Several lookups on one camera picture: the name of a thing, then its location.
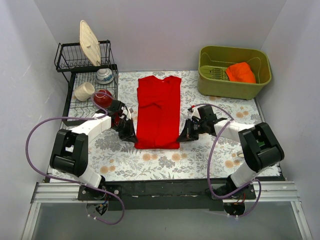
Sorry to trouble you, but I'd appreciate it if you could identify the red t shirt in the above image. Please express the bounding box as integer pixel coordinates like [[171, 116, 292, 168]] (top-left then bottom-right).
[[134, 75, 182, 150]]

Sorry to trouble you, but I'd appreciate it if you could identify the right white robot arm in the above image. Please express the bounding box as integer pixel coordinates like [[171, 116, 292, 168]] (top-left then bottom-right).
[[177, 103, 285, 200]]

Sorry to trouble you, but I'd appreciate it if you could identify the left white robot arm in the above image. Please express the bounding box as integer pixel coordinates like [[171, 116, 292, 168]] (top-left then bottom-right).
[[49, 100, 138, 200]]

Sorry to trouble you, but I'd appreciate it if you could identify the floral table mat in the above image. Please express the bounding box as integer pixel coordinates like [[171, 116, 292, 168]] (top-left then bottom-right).
[[88, 70, 264, 181]]

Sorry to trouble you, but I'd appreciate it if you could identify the red bowl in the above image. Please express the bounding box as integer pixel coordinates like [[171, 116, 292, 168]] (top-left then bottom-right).
[[93, 89, 113, 109]]

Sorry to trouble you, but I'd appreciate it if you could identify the green inside mug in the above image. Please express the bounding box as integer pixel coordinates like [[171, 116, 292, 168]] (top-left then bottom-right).
[[237, 151, 244, 158]]

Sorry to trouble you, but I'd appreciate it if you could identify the cream ceramic cup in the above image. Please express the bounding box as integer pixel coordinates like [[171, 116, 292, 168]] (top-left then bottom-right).
[[74, 82, 95, 102]]

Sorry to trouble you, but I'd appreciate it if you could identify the blue white ceramic bowl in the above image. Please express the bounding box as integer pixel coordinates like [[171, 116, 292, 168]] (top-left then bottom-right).
[[96, 68, 114, 85]]

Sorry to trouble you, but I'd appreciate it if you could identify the green plastic bin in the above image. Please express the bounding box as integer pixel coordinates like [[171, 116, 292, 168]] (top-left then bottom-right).
[[197, 45, 272, 100]]

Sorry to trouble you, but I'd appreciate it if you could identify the orange t shirt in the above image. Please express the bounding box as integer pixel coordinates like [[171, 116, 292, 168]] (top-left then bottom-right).
[[225, 62, 256, 84]]

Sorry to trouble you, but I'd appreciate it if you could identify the cream woven plate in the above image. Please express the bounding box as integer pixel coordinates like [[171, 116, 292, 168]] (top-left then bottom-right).
[[79, 20, 101, 67]]

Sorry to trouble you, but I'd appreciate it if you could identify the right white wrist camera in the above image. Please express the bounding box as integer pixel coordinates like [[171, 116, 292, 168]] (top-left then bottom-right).
[[187, 105, 200, 120]]

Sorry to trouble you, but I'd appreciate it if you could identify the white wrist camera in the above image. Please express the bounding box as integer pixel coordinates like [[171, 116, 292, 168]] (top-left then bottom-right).
[[122, 106, 133, 120], [187, 105, 200, 120]]

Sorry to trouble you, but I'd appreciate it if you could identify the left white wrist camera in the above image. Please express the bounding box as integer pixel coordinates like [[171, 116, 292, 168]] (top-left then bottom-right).
[[122, 106, 133, 120]]

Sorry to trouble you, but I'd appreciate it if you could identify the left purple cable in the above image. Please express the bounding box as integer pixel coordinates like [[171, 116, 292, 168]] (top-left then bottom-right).
[[25, 91, 126, 226]]

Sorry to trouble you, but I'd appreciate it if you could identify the purple cable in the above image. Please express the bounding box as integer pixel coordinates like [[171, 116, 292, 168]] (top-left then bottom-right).
[[188, 103, 263, 218], [25, 91, 126, 226]]

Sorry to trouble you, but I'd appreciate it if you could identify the black wire dish rack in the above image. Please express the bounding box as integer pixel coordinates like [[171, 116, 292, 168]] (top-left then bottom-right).
[[54, 40, 119, 118]]

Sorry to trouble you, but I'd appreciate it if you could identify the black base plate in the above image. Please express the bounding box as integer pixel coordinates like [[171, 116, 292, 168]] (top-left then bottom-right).
[[77, 177, 257, 211]]

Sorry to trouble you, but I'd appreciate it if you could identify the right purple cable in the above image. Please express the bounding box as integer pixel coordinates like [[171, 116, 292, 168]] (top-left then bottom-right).
[[188, 103, 263, 218]]

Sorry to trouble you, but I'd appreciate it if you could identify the aluminium rail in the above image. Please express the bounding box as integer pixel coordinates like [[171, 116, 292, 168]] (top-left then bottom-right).
[[31, 181, 301, 204]]

